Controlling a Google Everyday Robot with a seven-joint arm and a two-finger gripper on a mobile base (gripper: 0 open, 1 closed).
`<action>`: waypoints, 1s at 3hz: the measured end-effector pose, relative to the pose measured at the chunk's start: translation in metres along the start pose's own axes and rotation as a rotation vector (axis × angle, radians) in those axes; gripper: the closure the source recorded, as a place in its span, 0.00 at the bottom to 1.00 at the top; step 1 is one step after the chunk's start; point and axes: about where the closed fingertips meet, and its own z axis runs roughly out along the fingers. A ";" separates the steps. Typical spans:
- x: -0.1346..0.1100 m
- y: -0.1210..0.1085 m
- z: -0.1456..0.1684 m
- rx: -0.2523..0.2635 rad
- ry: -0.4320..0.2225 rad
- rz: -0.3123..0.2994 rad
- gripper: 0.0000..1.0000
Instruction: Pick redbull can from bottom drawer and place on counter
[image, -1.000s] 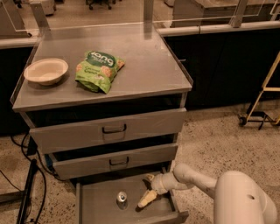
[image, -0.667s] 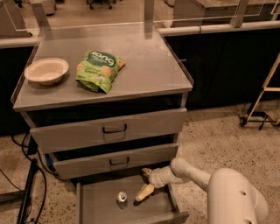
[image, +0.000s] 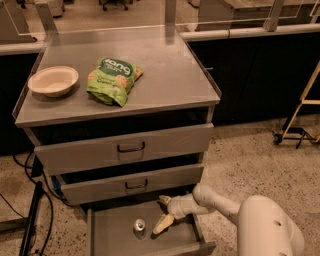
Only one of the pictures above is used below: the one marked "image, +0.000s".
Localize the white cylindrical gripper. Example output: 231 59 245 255
152 194 208 235

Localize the silver redbull can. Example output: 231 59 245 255
133 218 146 240

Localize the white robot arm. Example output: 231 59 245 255
153 183 305 256

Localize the grey bottom drawer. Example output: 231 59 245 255
87 194 216 256

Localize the grey drawer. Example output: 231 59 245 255
61 154 204 205
34 107 213 175
87 194 216 256

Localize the grey middle drawer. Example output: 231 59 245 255
61 154 204 205

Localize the grey metal drawer cabinet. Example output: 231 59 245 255
16 27 219 256

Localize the grey top drawer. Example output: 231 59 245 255
34 107 213 175

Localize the black stand leg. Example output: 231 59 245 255
19 181 43 256

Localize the green chip bag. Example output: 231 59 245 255
87 58 144 107

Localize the white paper bowl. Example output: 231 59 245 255
27 66 79 98

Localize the black office chair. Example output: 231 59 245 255
98 0 134 11

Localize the black floor cable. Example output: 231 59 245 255
11 151 73 256

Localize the white horizontal rail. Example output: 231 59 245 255
180 23 320 42

